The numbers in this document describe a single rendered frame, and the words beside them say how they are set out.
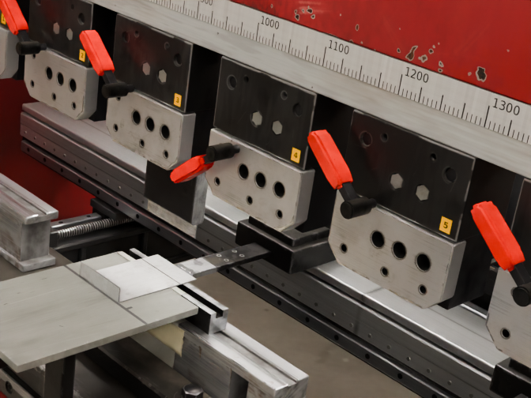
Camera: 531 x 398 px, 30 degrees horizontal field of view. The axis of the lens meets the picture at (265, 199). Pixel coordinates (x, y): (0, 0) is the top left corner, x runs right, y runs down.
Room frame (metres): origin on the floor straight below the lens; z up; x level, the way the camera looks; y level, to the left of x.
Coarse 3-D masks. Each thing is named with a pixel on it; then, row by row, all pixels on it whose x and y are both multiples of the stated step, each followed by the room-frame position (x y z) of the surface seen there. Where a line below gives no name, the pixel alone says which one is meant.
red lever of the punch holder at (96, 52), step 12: (84, 36) 1.21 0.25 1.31; (96, 36) 1.22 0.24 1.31; (96, 48) 1.20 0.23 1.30; (96, 60) 1.19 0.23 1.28; (108, 60) 1.20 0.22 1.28; (96, 72) 1.19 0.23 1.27; (108, 72) 1.19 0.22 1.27; (108, 84) 1.17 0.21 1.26; (120, 84) 1.18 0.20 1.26; (132, 84) 1.20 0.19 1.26; (108, 96) 1.16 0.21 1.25; (120, 96) 1.18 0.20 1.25
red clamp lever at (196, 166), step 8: (224, 144) 1.05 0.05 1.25; (208, 152) 1.03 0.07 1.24; (216, 152) 1.03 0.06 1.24; (224, 152) 1.04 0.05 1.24; (232, 152) 1.04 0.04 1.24; (192, 160) 1.06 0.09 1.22; (200, 160) 1.05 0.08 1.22; (208, 160) 1.05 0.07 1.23; (216, 160) 1.03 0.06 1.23; (176, 168) 1.08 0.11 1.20; (184, 168) 1.06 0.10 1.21; (192, 168) 1.06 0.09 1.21; (200, 168) 1.05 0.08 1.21; (208, 168) 1.06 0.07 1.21; (176, 176) 1.07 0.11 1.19; (184, 176) 1.07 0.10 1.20; (192, 176) 1.07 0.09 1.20
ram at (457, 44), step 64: (128, 0) 1.22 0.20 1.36; (256, 0) 1.07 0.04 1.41; (320, 0) 1.01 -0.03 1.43; (384, 0) 0.95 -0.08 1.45; (448, 0) 0.90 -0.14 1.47; (512, 0) 0.86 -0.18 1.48; (256, 64) 1.06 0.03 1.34; (448, 64) 0.89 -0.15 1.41; (512, 64) 0.85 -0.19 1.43; (448, 128) 0.88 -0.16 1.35
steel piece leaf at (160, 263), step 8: (152, 256) 1.24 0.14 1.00; (152, 264) 1.22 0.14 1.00; (160, 264) 1.22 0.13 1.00; (168, 264) 1.23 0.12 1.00; (168, 272) 1.20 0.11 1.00; (176, 272) 1.20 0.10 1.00; (184, 272) 1.21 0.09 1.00; (176, 280) 1.18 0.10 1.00; (184, 280) 1.18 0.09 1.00; (192, 280) 1.19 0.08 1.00
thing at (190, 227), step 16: (160, 176) 1.20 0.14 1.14; (144, 192) 1.22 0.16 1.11; (160, 192) 1.20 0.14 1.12; (176, 192) 1.18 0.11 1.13; (192, 192) 1.16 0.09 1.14; (160, 208) 1.21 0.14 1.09; (176, 208) 1.17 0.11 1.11; (192, 208) 1.15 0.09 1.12; (176, 224) 1.19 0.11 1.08; (192, 224) 1.15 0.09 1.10
